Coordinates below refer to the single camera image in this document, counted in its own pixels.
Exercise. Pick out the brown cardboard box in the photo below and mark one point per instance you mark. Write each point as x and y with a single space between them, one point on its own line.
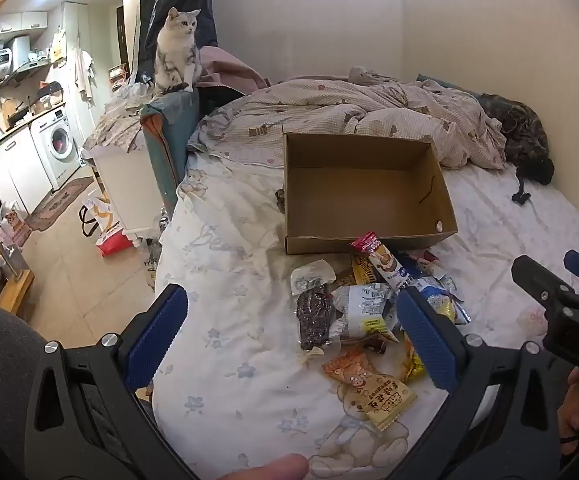
364 195

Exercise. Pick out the patterned floor rug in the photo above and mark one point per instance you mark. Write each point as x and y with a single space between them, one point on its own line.
59 205

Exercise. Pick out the pile of crumpled clothes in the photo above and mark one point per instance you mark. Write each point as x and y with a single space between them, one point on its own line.
114 120

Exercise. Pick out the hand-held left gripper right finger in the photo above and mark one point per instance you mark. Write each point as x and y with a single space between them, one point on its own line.
427 340

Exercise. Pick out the checked beige duvet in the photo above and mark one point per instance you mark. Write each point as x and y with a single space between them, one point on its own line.
349 110

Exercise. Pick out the white paper bag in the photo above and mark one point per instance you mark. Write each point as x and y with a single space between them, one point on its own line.
97 215

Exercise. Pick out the blue pillow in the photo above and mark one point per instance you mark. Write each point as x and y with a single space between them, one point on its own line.
444 85

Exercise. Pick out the orange bear snack packet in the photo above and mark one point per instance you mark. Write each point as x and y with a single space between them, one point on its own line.
369 390

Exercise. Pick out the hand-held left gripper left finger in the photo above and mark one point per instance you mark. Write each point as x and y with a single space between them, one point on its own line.
157 335

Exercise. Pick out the white kitchen cabinet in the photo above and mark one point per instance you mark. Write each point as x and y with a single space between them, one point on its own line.
12 170

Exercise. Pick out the brown white snack sachet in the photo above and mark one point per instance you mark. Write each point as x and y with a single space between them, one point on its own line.
377 345

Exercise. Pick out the grey white cat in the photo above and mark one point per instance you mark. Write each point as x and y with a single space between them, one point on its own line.
177 55

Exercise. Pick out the teal sofa armrest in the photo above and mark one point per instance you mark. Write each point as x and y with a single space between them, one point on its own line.
169 130

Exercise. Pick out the person's left hand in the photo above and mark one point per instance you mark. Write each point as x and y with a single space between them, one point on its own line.
269 469

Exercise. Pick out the white hanging towel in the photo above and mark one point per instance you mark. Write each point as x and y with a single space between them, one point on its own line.
83 75

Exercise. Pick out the camouflage garment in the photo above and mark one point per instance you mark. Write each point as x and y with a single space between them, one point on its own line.
522 135

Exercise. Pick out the pink pillow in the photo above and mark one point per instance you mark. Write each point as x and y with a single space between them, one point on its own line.
229 70

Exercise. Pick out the red bag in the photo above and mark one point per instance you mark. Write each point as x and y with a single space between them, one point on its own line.
114 245

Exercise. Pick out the dark sock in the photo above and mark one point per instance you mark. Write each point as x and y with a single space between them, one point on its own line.
280 199

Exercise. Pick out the dark brown clear snack packet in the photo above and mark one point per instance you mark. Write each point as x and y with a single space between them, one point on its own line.
313 317

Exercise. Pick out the dark blue snack packet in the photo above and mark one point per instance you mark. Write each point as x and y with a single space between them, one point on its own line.
414 265

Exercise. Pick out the white washing machine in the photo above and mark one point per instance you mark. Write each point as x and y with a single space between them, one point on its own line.
57 142

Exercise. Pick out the white storage unit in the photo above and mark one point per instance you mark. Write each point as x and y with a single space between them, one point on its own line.
124 190

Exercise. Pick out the white blue snack bag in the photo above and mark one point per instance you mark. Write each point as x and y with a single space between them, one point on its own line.
442 302

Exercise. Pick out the white bread packet yellow label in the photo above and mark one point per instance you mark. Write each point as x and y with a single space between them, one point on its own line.
362 310

